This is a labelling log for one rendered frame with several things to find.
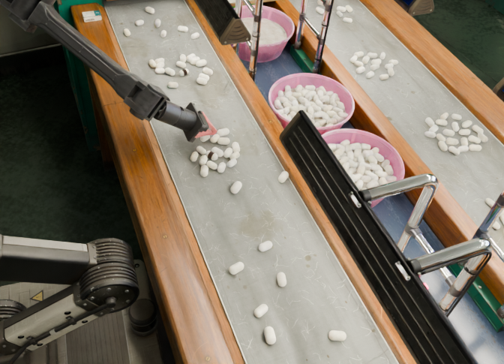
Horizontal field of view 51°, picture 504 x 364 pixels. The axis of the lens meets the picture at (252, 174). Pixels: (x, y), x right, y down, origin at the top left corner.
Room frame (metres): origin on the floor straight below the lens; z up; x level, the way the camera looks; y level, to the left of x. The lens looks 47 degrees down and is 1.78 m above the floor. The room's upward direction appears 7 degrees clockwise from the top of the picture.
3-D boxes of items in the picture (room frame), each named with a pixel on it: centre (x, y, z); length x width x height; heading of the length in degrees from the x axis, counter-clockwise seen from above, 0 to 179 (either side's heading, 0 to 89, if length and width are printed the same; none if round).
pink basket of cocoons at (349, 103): (1.29, -0.16, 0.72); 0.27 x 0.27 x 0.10
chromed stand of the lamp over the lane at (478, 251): (0.57, -0.29, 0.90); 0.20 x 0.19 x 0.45; 27
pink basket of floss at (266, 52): (1.68, 0.04, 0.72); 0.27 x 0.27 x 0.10
